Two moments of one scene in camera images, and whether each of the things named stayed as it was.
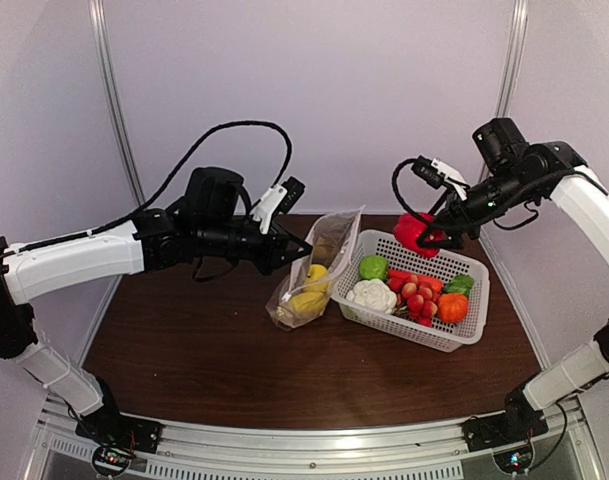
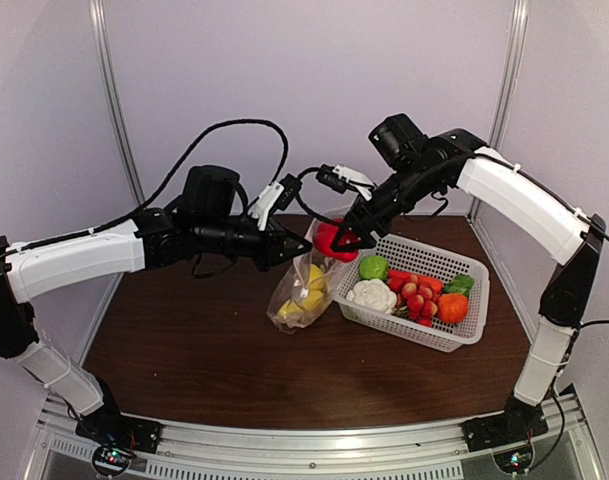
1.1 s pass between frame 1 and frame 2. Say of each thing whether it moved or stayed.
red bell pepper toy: moved
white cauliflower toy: stayed
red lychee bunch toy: stayed
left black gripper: stayed
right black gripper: moved
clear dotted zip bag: stayed
